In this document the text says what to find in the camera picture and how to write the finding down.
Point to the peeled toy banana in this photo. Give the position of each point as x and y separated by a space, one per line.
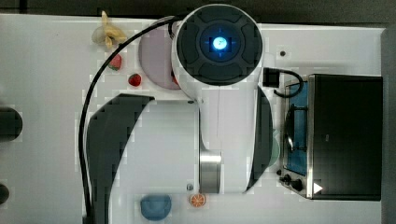
108 34

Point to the black camera box with cable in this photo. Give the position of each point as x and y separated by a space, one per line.
271 78

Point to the red ketchup bottle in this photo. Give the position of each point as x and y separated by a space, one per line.
174 78

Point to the orange slice toy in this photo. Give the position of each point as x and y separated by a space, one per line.
197 200

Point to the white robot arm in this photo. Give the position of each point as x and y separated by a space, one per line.
205 126

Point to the black toaster oven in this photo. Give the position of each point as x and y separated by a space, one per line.
332 138

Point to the dark red toy strawberry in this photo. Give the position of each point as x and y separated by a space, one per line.
135 80

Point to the green round plate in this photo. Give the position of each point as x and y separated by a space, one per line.
275 148

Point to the blue bowl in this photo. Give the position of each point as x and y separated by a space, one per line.
155 207

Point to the pink oval plate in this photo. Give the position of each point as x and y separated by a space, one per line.
155 58

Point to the pale red toy strawberry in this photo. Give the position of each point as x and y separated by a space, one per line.
115 63

